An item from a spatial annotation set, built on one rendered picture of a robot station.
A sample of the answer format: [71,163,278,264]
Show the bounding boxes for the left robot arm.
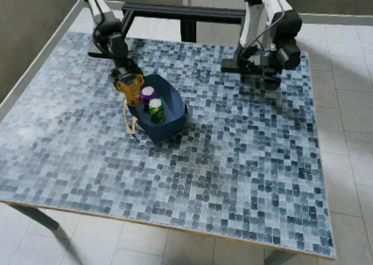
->
[222,0,302,72]

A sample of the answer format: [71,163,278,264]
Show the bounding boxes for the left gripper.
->
[264,52,284,92]

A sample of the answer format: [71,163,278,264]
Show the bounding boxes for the yellow striped drink can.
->
[122,79,142,106]

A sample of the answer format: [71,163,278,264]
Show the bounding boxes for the purple drink can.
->
[142,87,157,111]

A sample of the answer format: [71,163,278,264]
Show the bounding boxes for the blue canvas tote bag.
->
[124,73,188,143]

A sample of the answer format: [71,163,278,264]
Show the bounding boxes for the dark blue bag floor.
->
[135,96,176,127]

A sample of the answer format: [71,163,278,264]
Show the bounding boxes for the green drink can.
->
[149,99,165,123]

